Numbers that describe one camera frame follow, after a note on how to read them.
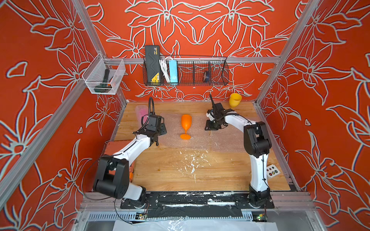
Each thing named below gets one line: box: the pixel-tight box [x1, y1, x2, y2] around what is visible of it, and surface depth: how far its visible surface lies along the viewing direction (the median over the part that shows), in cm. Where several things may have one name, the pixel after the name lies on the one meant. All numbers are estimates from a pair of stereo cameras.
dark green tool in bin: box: [93, 68, 114, 93], surface depth 83 cm
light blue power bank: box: [168, 59, 179, 84], surface depth 92 cm
